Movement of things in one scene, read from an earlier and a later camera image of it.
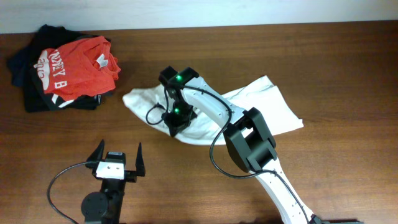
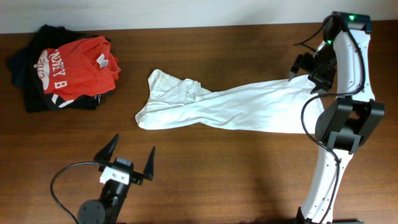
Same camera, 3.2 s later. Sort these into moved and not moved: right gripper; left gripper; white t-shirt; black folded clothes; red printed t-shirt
Moved: white t-shirt; left gripper; right gripper
Not moved: black folded clothes; red printed t-shirt
